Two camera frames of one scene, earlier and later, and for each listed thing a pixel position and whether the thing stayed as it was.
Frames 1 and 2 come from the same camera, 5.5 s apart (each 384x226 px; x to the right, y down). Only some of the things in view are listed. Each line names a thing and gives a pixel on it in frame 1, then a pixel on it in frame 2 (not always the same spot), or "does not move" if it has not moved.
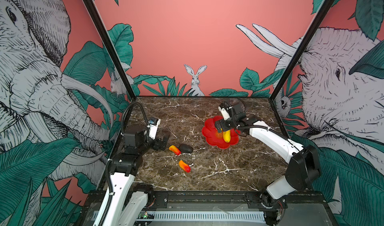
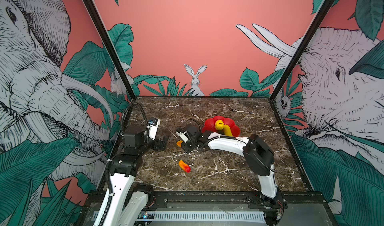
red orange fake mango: [175, 150] -> [179, 143]
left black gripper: [157, 146] does not move
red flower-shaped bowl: [214, 138] does not move
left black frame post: [91, 7] does not move
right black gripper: [222, 123] -> [185, 147]
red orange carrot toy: [184, 166] does not move
